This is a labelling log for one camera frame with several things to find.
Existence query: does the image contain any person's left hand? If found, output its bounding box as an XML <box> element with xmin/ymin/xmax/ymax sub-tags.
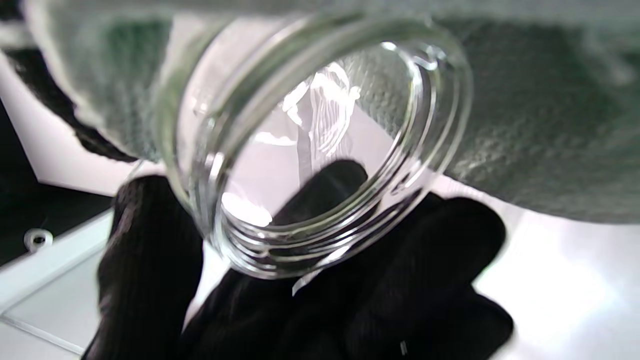
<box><xmin>82</xmin><ymin>159</ymin><xmax>515</xmax><ymax>360</ymax></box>

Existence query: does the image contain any person's right hand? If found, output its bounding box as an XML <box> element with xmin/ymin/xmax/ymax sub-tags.
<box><xmin>4</xmin><ymin>47</ymin><xmax>138</xmax><ymax>163</ymax></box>

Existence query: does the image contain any clear glass jar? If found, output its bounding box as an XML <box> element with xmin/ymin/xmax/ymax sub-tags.
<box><xmin>152</xmin><ymin>10</ymin><xmax>475</xmax><ymax>280</ymax></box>

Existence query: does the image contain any green fish scale cleaning cloth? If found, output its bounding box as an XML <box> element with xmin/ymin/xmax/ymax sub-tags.
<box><xmin>22</xmin><ymin>0</ymin><xmax>640</xmax><ymax>226</ymax></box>

